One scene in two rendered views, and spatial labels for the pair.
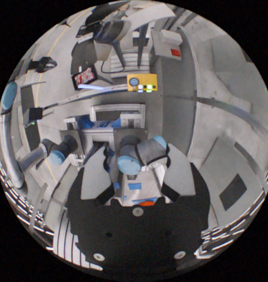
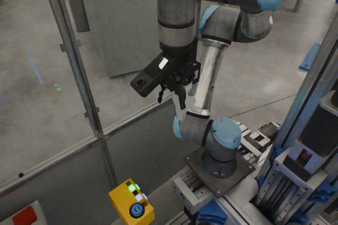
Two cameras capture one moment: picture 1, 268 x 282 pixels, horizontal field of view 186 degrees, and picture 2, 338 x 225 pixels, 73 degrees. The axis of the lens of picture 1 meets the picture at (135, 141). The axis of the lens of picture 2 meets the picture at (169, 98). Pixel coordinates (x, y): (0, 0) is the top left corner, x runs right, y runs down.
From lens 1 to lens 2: 0.52 m
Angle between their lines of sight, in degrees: 37
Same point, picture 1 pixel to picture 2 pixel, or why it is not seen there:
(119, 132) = (214, 186)
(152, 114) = (171, 206)
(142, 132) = (192, 160)
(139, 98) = not seen: outside the picture
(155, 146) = (185, 126)
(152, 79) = (119, 192)
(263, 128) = (67, 32)
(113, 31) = not seen: outside the picture
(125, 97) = not seen: outside the picture
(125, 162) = (222, 135)
